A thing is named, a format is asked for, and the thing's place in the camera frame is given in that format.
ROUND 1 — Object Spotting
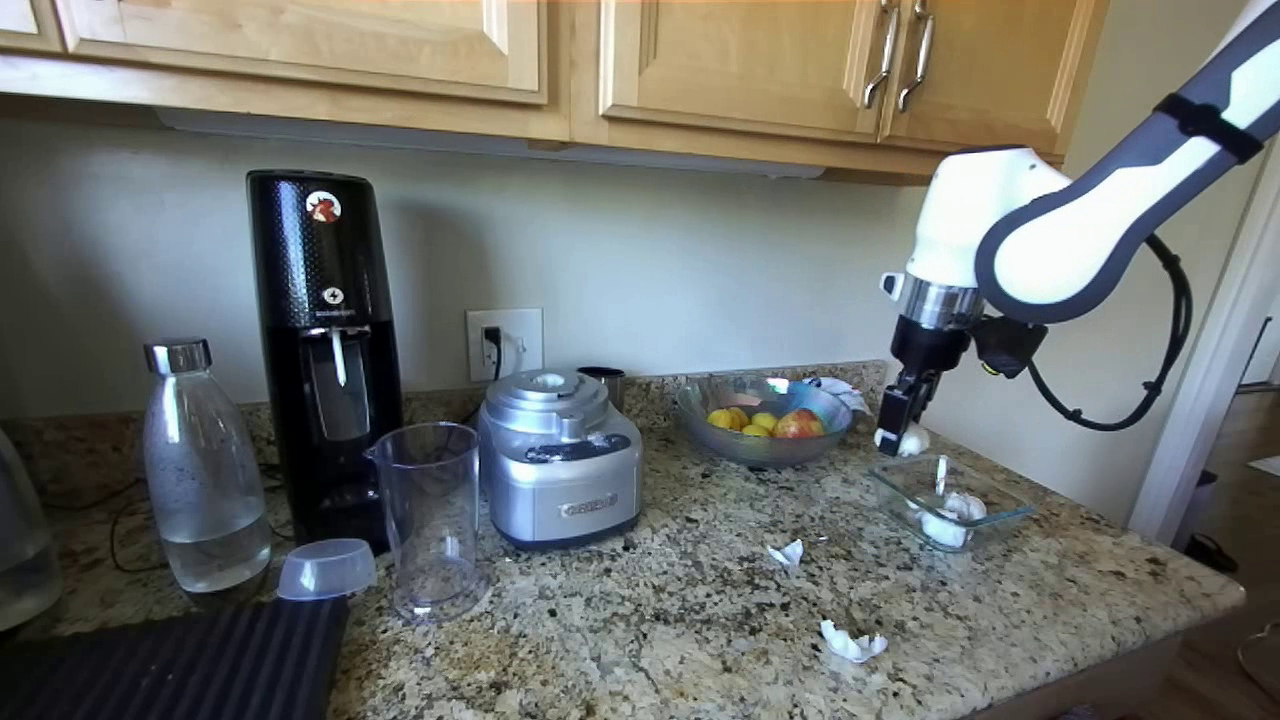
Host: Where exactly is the white door frame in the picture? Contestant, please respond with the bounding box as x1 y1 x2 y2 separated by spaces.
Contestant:
1123 136 1280 554

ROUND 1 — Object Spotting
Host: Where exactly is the glass bowl with fruit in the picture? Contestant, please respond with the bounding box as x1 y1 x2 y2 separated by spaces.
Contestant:
685 377 855 471

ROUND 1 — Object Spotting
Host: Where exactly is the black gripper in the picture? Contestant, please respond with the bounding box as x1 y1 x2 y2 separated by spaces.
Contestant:
873 318 974 459

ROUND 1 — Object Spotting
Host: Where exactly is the translucent plastic lid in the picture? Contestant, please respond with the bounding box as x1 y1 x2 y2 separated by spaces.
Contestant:
275 537 383 608

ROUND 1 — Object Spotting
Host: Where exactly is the wooden upper cabinet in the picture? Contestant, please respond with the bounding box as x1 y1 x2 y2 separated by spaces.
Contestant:
0 0 1111 183

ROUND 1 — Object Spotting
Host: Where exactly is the square glass container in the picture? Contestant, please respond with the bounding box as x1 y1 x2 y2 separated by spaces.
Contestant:
866 449 1039 555

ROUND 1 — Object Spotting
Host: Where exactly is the tall clear drinking glass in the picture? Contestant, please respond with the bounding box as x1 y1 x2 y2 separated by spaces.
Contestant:
364 418 486 630

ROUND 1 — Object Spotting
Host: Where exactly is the black ribbed drying mat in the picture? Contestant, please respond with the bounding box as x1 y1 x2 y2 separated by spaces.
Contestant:
0 598 355 720

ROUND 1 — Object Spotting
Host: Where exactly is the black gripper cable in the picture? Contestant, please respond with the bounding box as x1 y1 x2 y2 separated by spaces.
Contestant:
1016 232 1198 435

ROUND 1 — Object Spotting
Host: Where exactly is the white wall outlet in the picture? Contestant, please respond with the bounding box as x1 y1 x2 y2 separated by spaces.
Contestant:
464 306 546 389

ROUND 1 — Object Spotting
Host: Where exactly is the clear bottle silver cap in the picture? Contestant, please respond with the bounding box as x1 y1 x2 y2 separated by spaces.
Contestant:
141 335 275 598

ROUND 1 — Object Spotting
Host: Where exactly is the large garlic skin scrap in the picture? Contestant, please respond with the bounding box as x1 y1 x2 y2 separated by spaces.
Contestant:
814 618 890 668

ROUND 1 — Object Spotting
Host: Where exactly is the silver cabinet handle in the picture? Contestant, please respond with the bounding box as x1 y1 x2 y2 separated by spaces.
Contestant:
890 0 940 117
855 0 908 112

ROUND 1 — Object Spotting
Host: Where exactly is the black soda maker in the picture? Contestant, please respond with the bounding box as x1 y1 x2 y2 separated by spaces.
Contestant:
245 170 409 554

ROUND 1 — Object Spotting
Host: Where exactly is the silver food processor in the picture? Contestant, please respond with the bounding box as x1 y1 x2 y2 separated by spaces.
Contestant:
472 363 648 555

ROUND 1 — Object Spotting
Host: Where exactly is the red orange apple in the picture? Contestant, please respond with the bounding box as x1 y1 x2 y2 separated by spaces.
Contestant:
771 408 832 449

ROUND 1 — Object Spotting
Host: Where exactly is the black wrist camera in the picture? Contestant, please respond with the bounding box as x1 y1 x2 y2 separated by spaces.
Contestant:
968 313 1051 384

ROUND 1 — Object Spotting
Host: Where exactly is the white blue potato bag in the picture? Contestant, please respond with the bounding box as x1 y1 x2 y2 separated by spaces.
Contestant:
797 372 876 419

